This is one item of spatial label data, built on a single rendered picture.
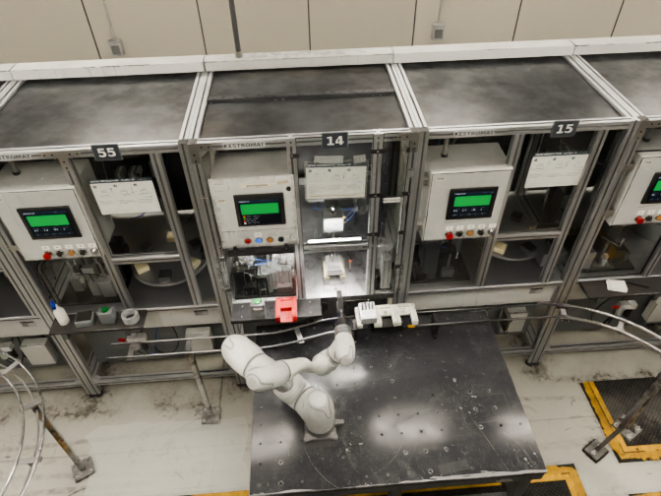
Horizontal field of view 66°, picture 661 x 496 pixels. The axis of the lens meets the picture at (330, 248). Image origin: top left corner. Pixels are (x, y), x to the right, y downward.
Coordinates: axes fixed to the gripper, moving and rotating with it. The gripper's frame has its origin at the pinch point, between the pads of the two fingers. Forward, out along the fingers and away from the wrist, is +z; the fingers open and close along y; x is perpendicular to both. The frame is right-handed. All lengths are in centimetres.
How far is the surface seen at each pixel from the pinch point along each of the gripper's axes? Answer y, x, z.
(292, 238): 30.3, 23.6, 19.2
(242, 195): 61, 47, 20
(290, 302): -17.3, 28.0, 15.3
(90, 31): 20, 232, 380
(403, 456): -44, -27, -71
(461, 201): 50, -66, 18
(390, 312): -25.9, -31.7, 9.7
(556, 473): -111, -132, -60
